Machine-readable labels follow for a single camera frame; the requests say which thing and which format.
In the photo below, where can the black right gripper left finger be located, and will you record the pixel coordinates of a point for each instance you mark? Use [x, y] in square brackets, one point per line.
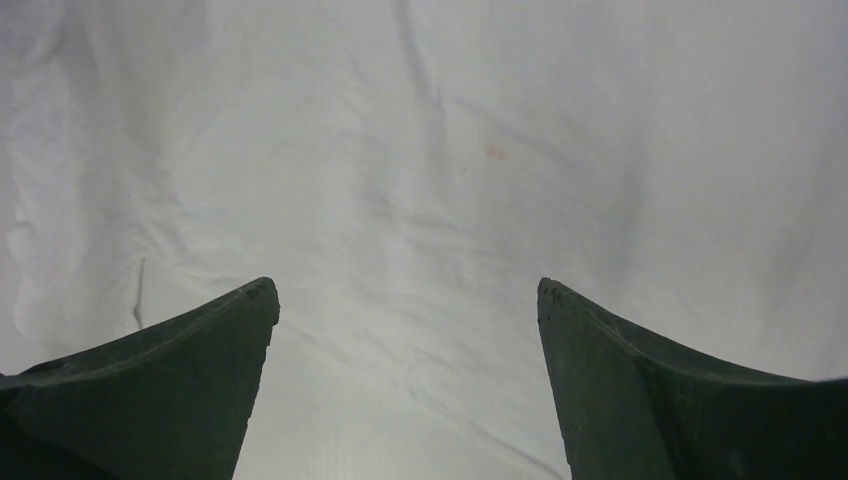
[171, 401]

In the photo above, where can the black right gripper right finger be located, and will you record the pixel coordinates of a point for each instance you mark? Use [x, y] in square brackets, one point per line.
[633, 404]

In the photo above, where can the white t shirt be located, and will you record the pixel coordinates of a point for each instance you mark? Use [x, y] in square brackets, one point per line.
[406, 172]

